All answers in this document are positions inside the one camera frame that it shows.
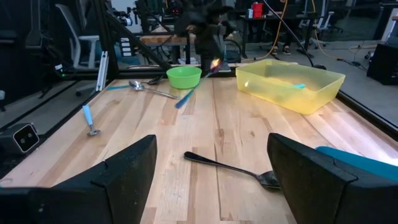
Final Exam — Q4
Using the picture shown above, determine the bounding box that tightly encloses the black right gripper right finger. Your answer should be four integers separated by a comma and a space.
266, 133, 398, 224

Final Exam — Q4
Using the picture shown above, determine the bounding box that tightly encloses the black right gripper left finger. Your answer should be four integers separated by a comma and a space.
0, 134, 158, 224

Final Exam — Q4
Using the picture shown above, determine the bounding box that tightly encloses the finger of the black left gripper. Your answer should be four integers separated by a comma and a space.
200, 35, 215, 68
213, 35, 226, 65

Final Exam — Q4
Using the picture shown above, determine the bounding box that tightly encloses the iridescent spoon with blue handle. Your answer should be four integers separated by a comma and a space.
175, 58, 222, 109

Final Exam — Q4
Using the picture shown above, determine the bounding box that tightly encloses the black metal spoon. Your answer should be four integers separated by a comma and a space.
183, 151, 280, 190

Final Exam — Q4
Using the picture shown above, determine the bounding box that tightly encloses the silver spoon with teal handle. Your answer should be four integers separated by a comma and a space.
244, 80, 307, 90

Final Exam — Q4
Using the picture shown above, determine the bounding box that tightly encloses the green plastic bowl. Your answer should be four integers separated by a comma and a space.
166, 65, 202, 90

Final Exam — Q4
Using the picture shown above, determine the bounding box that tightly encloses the wooden table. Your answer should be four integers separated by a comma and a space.
139, 26, 200, 46

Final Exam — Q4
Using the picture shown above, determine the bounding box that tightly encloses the blue plastic bin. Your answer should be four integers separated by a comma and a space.
315, 146, 398, 184

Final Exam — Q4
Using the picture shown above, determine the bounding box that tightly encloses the red container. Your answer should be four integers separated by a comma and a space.
251, 2, 264, 19

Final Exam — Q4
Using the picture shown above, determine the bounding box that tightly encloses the person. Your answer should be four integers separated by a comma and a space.
267, 0, 295, 56

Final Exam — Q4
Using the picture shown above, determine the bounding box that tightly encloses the yellow translucent plastic bin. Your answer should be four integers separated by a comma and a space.
235, 58, 346, 115

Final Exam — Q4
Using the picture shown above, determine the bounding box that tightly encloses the plain silver spoon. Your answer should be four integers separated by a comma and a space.
129, 80, 180, 100

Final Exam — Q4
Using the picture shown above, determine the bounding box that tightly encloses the silver aluminium extrusion bar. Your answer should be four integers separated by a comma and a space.
95, 50, 109, 92

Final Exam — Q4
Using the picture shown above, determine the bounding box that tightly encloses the white office chair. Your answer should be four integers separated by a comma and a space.
312, 11, 343, 34

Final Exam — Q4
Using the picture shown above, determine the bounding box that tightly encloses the grey office chair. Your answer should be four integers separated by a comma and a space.
54, 2, 100, 71

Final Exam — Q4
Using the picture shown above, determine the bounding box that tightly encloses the black box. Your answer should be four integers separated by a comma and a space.
366, 42, 398, 85

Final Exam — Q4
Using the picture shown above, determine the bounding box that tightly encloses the yellow cable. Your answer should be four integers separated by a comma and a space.
245, 0, 289, 62

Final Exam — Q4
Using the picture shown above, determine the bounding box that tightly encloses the black cable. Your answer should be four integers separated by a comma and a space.
262, 0, 327, 70

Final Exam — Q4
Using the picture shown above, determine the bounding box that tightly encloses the silver spoon light-blue handle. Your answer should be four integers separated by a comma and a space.
82, 104, 101, 137

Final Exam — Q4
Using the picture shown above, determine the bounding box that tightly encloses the grey table-level camera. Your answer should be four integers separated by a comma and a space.
0, 123, 40, 156

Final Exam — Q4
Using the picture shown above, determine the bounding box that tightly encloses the black spoon with teal handle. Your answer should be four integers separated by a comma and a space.
106, 75, 164, 91

